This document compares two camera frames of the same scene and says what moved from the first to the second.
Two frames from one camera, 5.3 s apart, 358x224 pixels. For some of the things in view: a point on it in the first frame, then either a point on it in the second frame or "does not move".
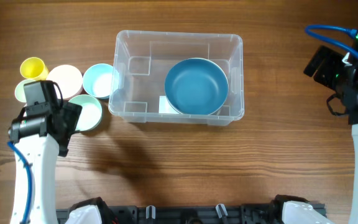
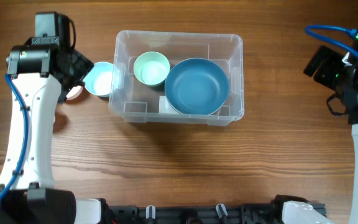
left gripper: [72, 111] to [84, 65]
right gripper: [333, 60] does not move
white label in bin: [165, 107] does not move
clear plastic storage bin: [178, 77] does not move
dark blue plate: [196, 86] does not move
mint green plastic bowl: [91, 114] to [151, 68]
